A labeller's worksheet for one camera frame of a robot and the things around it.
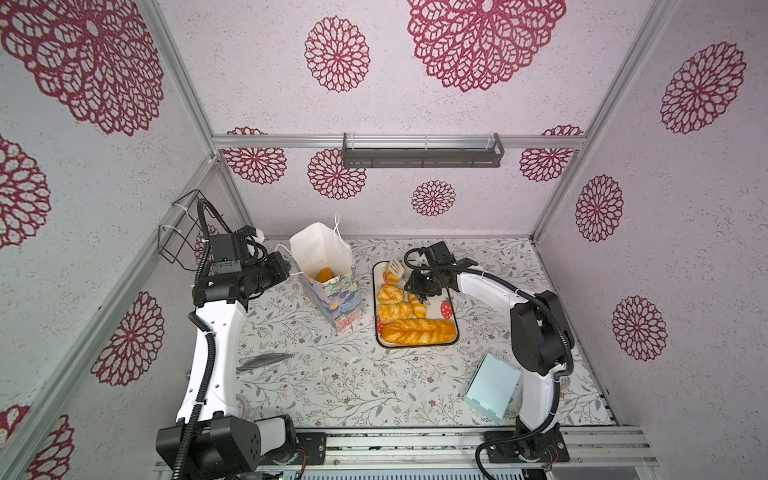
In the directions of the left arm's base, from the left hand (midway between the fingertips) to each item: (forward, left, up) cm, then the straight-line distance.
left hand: (289, 270), depth 76 cm
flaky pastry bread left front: (+1, -27, -24) cm, 36 cm away
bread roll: (+3, -36, -25) cm, 44 cm away
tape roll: (-26, +14, -26) cm, 39 cm away
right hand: (+8, -32, -17) cm, 37 cm away
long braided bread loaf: (-6, -35, -24) cm, 42 cm away
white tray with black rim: (+5, -43, -27) cm, 51 cm away
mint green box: (-21, -54, -27) cm, 64 cm away
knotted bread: (+9, -26, -24) cm, 37 cm away
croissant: (+16, -4, -23) cm, 28 cm away
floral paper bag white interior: (+18, -5, -20) cm, 28 cm away
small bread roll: (+15, -27, -23) cm, 38 cm away
